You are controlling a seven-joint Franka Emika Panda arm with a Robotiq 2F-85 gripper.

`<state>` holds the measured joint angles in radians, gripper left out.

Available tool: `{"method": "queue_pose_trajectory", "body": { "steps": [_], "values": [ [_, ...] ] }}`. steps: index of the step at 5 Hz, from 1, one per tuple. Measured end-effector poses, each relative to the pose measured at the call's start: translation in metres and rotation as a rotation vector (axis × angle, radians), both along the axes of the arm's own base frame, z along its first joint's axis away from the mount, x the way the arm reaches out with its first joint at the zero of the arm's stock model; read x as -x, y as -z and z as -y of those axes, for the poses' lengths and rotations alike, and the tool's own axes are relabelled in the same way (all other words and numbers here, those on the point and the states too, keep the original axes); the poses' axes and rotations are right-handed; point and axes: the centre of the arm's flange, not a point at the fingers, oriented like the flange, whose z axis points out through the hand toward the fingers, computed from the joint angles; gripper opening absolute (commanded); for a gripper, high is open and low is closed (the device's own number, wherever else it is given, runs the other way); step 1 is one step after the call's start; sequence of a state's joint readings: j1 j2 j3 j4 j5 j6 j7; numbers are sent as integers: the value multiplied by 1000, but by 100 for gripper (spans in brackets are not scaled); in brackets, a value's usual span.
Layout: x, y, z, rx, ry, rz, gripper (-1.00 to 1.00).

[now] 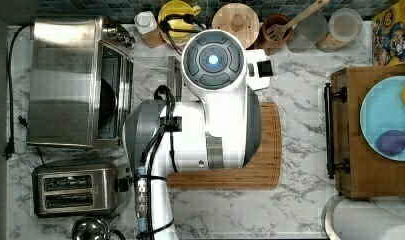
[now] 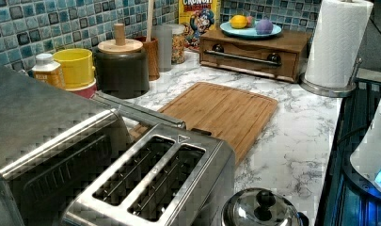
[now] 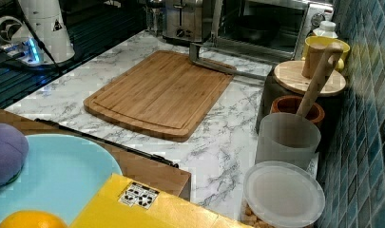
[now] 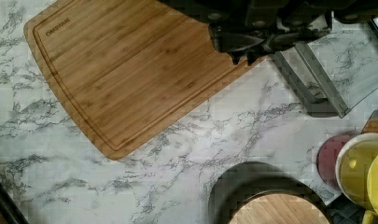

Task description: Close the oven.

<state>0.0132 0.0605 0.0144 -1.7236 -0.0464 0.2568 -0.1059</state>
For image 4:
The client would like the yellow cup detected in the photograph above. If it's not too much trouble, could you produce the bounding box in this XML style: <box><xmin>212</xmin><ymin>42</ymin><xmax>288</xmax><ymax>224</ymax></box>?
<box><xmin>362</xmin><ymin>155</ymin><xmax>378</xmax><ymax>224</ymax></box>

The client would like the wooden block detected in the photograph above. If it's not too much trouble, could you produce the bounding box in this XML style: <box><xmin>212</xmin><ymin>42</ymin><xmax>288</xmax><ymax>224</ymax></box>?
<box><xmin>361</xmin><ymin>109</ymin><xmax>378</xmax><ymax>133</ymax></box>

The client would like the white bowl yellow inside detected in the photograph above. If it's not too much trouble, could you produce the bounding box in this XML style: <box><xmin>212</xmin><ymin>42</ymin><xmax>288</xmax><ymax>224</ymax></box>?
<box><xmin>335</xmin><ymin>133</ymin><xmax>378</xmax><ymax>210</ymax></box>

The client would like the bamboo cutting board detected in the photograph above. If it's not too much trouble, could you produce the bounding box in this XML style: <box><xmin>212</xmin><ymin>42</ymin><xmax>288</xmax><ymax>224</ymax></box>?
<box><xmin>23</xmin><ymin>0</ymin><xmax>250</xmax><ymax>160</ymax></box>

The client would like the black pan with wooden lid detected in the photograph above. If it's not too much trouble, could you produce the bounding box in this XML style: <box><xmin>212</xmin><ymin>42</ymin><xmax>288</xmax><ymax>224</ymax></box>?
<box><xmin>207</xmin><ymin>161</ymin><xmax>332</xmax><ymax>224</ymax></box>

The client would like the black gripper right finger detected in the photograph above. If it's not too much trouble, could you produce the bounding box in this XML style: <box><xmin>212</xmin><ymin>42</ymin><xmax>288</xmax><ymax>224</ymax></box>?
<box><xmin>245</xmin><ymin>21</ymin><xmax>332</xmax><ymax>65</ymax></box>

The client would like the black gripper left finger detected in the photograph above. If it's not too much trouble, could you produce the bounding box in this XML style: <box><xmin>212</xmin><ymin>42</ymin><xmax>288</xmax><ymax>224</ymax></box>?
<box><xmin>208</xmin><ymin>23</ymin><xmax>265</xmax><ymax>65</ymax></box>

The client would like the red plate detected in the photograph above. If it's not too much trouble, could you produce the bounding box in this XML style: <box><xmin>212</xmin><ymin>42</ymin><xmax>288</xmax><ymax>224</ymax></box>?
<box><xmin>316</xmin><ymin>134</ymin><xmax>353</xmax><ymax>189</ymax></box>

